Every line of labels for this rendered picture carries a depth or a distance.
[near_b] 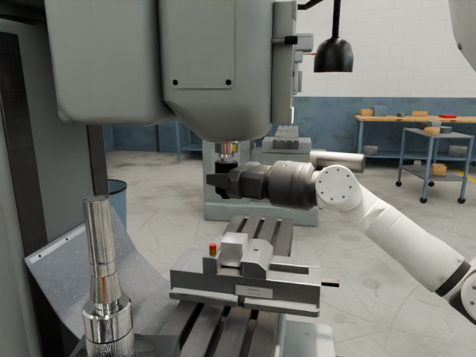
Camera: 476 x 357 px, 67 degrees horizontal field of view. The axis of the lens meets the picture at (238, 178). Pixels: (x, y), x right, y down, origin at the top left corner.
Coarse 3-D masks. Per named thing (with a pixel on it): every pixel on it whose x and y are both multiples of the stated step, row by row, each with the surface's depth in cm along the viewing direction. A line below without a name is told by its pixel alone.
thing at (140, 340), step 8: (136, 336) 42; (144, 336) 44; (152, 336) 44; (160, 336) 44; (168, 336) 44; (176, 336) 44; (80, 344) 42; (136, 344) 40; (144, 344) 40; (152, 344) 40; (160, 344) 42; (168, 344) 42; (176, 344) 43; (72, 352) 41; (80, 352) 39; (136, 352) 39; (144, 352) 39; (152, 352) 39; (160, 352) 41; (168, 352) 41; (176, 352) 42
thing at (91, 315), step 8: (120, 296) 38; (128, 296) 38; (88, 304) 36; (120, 304) 36; (128, 304) 36; (88, 312) 35; (96, 312) 35; (104, 312) 35; (112, 312) 35; (120, 312) 35; (128, 312) 36; (88, 320) 34; (96, 320) 34; (104, 320) 34; (112, 320) 35; (120, 320) 35
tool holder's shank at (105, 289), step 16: (96, 208) 33; (96, 224) 33; (96, 240) 33; (112, 240) 34; (96, 256) 34; (112, 256) 35; (96, 272) 34; (112, 272) 35; (96, 288) 34; (112, 288) 35; (96, 304) 35; (112, 304) 35
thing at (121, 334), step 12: (84, 324) 35; (120, 324) 35; (132, 324) 37; (96, 336) 35; (108, 336) 35; (120, 336) 35; (132, 336) 37; (96, 348) 35; (108, 348) 35; (120, 348) 36; (132, 348) 37
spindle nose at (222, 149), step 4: (216, 144) 70; (220, 144) 69; (224, 144) 69; (228, 144) 69; (232, 144) 69; (236, 144) 70; (216, 148) 70; (220, 148) 69; (224, 148) 69; (228, 148) 69; (236, 148) 70; (216, 152) 70; (220, 152) 70; (224, 152) 69; (228, 152) 69; (232, 152) 70; (236, 152) 71
